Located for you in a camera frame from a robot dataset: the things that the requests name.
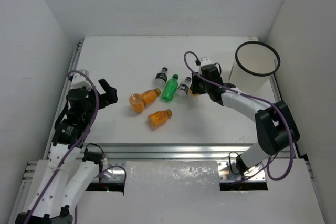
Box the yellow cap clear bottle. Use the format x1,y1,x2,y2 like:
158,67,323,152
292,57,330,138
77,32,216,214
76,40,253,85
189,90,198,97

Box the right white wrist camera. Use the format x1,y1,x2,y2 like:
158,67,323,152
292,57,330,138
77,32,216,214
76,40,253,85
195,57,213,68

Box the blue label clear bottle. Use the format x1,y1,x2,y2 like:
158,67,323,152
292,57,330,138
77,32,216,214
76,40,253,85
174,77,192,103

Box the right aluminium rail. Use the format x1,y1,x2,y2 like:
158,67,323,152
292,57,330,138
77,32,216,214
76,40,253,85
270,74,300,156

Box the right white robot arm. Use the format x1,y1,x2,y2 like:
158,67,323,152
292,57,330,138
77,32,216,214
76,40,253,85
191,73,300,181

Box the green plastic bottle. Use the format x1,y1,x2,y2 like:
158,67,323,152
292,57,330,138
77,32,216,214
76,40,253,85
161,74,178,102

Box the orange bottle facing camera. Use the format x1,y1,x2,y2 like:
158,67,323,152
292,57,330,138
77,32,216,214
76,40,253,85
129,93,144,113

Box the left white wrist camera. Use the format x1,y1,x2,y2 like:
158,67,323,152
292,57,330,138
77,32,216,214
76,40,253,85
70,72,92,91

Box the black label clear bottle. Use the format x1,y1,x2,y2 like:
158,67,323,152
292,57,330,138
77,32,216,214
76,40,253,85
154,67,168,87

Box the left aluminium rail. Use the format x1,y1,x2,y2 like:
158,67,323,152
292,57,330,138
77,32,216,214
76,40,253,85
43,40,85,159

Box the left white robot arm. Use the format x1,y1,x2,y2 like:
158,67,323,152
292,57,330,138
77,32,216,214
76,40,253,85
15,79,118,223

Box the orange bottle lying sideways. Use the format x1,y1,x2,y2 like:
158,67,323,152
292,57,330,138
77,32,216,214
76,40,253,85
141,88,161,106

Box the white bin with black rim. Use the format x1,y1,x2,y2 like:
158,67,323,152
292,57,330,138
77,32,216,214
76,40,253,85
228,41,281,95

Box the aluminium rail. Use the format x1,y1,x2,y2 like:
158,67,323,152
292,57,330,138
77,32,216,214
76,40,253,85
43,40,85,159
270,74,300,156
85,143,251,161

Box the front aluminium rail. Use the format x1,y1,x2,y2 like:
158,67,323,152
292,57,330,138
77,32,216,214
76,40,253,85
85,143,251,161

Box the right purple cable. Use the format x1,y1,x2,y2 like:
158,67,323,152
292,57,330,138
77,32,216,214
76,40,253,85
183,51,295,182

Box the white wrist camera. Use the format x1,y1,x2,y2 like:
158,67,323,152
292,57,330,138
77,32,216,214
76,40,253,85
70,72,92,91
195,57,213,68

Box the orange bottle front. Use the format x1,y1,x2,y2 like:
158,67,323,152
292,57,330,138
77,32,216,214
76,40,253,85
147,109,173,129

